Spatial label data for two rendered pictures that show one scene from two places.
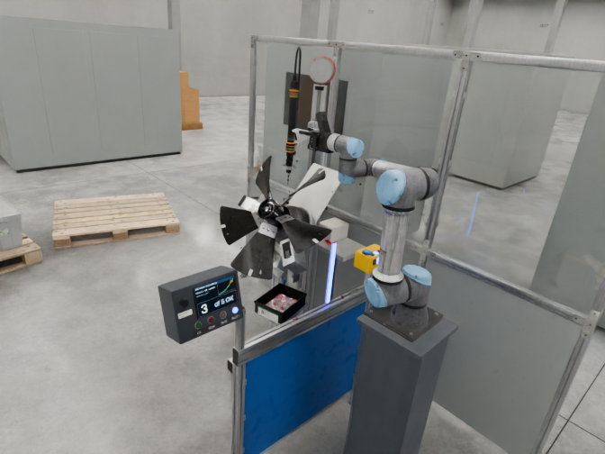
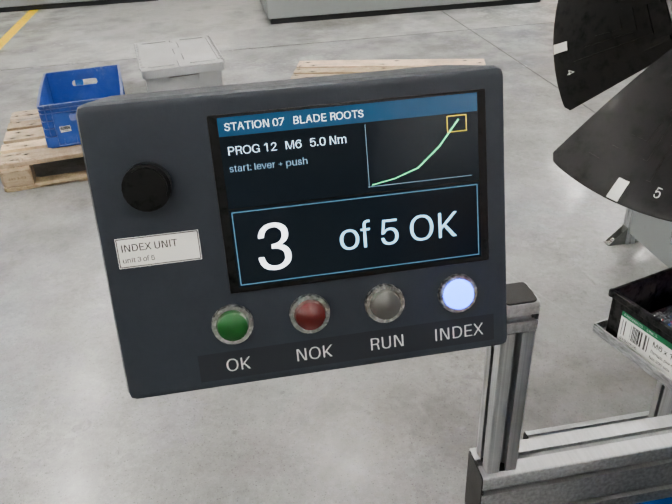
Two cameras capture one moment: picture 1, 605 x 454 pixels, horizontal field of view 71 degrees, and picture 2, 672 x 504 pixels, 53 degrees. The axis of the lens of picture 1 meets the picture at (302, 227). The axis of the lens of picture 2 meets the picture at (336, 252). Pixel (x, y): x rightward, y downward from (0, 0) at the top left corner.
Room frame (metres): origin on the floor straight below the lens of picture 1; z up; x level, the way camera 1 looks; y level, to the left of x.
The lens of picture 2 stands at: (0.95, 0.07, 1.38)
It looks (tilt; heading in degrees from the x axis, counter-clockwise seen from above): 31 degrees down; 36
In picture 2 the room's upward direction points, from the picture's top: 3 degrees counter-clockwise
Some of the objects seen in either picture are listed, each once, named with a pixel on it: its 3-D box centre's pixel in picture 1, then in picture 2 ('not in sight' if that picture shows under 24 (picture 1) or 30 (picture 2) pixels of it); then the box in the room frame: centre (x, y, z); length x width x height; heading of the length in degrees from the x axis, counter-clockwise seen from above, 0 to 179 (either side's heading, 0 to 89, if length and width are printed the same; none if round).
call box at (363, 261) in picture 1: (371, 258); not in sight; (1.98, -0.37, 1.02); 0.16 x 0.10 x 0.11; 135
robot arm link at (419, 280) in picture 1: (413, 284); not in sight; (1.47, -0.46, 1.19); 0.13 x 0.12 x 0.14; 115
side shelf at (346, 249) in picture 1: (335, 244); not in sight; (2.50, -0.22, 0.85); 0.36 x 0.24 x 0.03; 45
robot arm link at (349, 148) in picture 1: (348, 147); not in sight; (1.77, -0.17, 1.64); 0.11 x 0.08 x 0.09; 45
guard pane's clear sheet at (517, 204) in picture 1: (381, 144); not in sight; (2.53, -0.43, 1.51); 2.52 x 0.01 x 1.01; 45
